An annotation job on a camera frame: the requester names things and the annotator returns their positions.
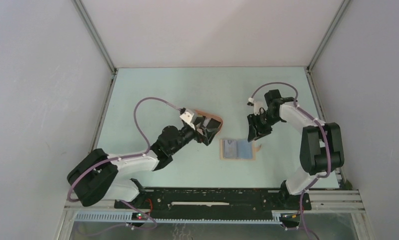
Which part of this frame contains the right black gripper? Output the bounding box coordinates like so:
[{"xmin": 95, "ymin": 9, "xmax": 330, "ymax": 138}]
[{"xmin": 246, "ymin": 111, "xmax": 282, "ymax": 142}]

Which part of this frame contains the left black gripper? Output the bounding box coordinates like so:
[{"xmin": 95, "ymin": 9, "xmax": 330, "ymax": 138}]
[{"xmin": 169, "ymin": 117, "xmax": 218, "ymax": 155}]

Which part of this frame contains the pink oval tray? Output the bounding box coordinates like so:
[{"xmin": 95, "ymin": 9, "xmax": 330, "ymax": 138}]
[{"xmin": 194, "ymin": 109, "xmax": 224, "ymax": 136}]

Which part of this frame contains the white grey credit card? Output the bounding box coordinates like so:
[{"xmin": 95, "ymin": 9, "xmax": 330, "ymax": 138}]
[{"xmin": 222, "ymin": 139, "xmax": 238, "ymax": 159}]

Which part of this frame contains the tan leather card holder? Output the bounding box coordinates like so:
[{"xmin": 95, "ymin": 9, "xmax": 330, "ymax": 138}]
[{"xmin": 219, "ymin": 138, "xmax": 262, "ymax": 161}]

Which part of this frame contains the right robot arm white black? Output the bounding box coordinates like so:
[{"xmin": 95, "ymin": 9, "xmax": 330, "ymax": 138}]
[{"xmin": 247, "ymin": 89, "xmax": 345, "ymax": 211}]

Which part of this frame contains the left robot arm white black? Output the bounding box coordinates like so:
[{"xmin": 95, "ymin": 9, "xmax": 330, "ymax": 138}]
[{"xmin": 66, "ymin": 116, "xmax": 223, "ymax": 209}]

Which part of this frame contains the right controller board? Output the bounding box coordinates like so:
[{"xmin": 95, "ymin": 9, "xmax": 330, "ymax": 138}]
[{"xmin": 279, "ymin": 214, "xmax": 301, "ymax": 229}]

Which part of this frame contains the controller board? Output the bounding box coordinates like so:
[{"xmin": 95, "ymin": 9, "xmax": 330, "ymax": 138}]
[
  {"xmin": 279, "ymin": 214, "xmax": 301, "ymax": 229},
  {"xmin": 131, "ymin": 213, "xmax": 150, "ymax": 221}
]

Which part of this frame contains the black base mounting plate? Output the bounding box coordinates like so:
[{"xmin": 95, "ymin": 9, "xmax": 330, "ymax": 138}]
[{"xmin": 130, "ymin": 187, "xmax": 312, "ymax": 221}]

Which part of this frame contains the left controller board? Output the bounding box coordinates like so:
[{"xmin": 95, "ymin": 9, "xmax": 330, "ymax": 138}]
[{"xmin": 131, "ymin": 213, "xmax": 150, "ymax": 221}]

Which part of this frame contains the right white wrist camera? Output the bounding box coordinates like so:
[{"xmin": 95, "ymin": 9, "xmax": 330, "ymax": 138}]
[{"xmin": 247, "ymin": 97, "xmax": 266, "ymax": 116}]

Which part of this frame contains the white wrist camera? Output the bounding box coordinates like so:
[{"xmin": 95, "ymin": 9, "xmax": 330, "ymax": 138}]
[
  {"xmin": 179, "ymin": 108, "xmax": 197, "ymax": 130},
  {"xmin": 247, "ymin": 97, "xmax": 266, "ymax": 116}
]

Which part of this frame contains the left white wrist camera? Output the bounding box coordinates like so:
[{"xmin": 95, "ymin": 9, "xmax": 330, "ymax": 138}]
[{"xmin": 179, "ymin": 108, "xmax": 197, "ymax": 130}]

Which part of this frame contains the aluminium frame rail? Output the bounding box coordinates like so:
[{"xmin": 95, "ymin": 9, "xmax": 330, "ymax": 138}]
[{"xmin": 64, "ymin": 190, "xmax": 366, "ymax": 214}]

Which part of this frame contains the white cable duct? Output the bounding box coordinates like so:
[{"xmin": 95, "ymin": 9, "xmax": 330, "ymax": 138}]
[{"xmin": 74, "ymin": 211, "xmax": 283, "ymax": 225}]

